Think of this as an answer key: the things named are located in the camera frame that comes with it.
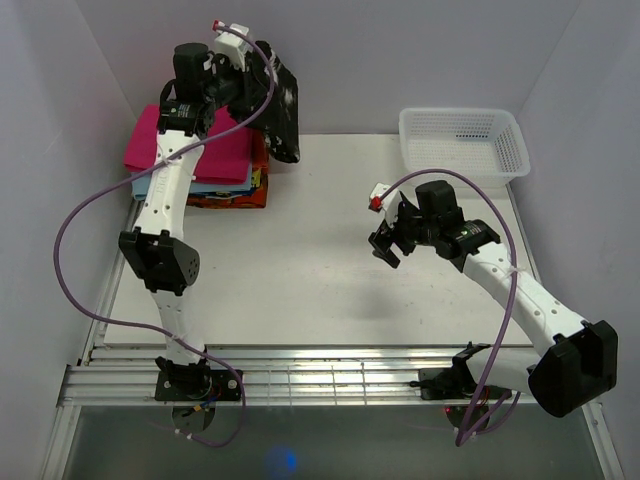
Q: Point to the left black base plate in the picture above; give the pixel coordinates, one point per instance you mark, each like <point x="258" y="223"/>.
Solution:
<point x="223" y="387"/>

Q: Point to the folded pink cloth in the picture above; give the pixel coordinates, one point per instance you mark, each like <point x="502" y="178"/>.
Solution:
<point x="225" y="161"/>

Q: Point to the white plastic basket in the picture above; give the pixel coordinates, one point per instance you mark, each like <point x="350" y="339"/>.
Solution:
<point x="482" y="144"/>

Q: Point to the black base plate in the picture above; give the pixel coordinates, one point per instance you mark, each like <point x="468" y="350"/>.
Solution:
<point x="444" y="384"/>
<point x="223" y="387"/>

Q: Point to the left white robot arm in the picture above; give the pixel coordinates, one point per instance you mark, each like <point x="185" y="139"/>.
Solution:
<point x="206" y="80"/>

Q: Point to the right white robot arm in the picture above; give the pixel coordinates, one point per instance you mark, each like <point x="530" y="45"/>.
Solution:
<point x="573" y="360"/>

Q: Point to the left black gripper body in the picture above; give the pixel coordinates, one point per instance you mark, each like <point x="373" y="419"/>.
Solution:
<point x="230" y="86"/>

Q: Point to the folded orange patterned cloth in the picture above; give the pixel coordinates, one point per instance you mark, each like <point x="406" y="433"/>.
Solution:
<point x="254" y="198"/>

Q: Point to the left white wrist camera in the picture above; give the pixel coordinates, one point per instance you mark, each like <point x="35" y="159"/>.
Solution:
<point x="230" y="45"/>

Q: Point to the black white patterned trousers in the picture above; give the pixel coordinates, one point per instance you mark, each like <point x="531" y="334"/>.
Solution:
<point x="279" y="122"/>

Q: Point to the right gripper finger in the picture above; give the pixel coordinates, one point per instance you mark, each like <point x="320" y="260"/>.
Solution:
<point x="382" y="238"/>
<point x="386" y="255"/>

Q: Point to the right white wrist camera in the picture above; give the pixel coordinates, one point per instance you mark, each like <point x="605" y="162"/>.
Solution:
<point x="384" y="199"/>

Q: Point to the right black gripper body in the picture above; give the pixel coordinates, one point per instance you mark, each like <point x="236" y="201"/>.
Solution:
<point x="410" y="229"/>

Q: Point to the folded light blue cloth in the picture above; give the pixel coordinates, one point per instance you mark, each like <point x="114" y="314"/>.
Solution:
<point x="140" y="186"/>

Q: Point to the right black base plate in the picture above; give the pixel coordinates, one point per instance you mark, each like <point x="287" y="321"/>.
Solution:
<point x="444" y="384"/>

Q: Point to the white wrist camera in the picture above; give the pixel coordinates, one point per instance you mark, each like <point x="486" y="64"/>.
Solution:
<point x="384" y="199"/>
<point x="230" y="45"/>

